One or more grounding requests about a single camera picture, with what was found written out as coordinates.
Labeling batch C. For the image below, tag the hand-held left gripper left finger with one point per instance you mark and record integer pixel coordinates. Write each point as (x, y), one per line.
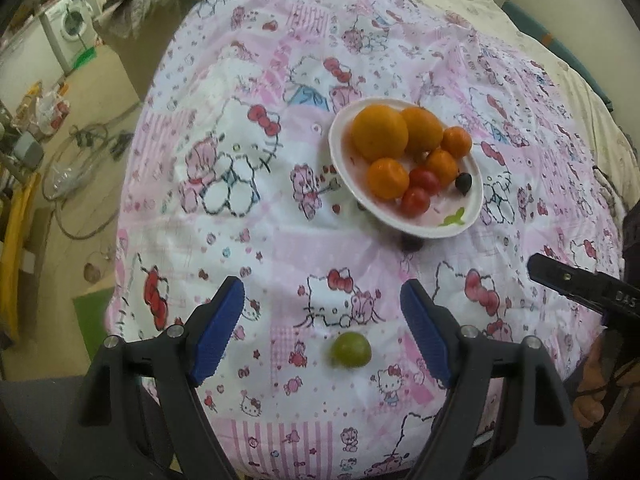
(220, 330)

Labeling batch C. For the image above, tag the pink printed blanket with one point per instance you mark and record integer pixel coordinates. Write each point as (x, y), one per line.
(250, 235)

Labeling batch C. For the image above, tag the green grape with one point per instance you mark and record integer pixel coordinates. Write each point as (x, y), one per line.
(351, 350)

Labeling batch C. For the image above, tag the white red plastic bag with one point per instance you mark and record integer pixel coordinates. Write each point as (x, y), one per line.
(52, 110)

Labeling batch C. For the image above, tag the large yellowish orange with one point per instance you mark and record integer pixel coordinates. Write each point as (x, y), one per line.
(378, 131)

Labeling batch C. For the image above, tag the red tomato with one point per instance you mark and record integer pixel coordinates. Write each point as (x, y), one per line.
(425, 180)
(415, 201)

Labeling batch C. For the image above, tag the white washing machine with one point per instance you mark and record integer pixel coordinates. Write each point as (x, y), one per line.
(70, 30)

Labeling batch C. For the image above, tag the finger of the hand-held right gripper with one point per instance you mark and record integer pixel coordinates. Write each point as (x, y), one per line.
(565, 280)

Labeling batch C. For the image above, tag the person's bare foot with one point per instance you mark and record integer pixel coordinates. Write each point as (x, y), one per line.
(592, 375)

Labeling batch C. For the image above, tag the grey box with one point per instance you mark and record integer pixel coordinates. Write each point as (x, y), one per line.
(27, 150)

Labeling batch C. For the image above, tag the large orange with stem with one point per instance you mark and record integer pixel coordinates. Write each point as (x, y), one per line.
(421, 130)

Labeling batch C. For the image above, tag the small green doormat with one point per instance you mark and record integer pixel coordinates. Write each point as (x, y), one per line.
(84, 59)

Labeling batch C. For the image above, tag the small tangerine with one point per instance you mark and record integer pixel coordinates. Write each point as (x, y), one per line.
(456, 141)
(387, 178)
(441, 165)

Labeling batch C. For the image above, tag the dark grape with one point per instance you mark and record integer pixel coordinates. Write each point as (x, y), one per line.
(463, 181)
(411, 243)

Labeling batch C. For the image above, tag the brown box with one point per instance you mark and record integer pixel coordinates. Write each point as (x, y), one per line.
(132, 60)

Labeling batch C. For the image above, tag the pink white plate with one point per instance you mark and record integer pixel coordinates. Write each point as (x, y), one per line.
(347, 155)

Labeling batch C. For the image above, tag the green square rug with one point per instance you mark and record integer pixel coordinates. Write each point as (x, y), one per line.
(92, 320)

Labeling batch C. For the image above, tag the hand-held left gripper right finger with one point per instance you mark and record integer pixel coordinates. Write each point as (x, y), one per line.
(425, 335)

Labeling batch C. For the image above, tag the teal mattress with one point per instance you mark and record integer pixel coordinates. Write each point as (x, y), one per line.
(530, 20)

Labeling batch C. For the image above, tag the yellow plastic object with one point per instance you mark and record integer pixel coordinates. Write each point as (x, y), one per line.
(17, 240)

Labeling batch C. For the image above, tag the beige draped cloth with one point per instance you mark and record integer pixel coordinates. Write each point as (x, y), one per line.
(135, 5)

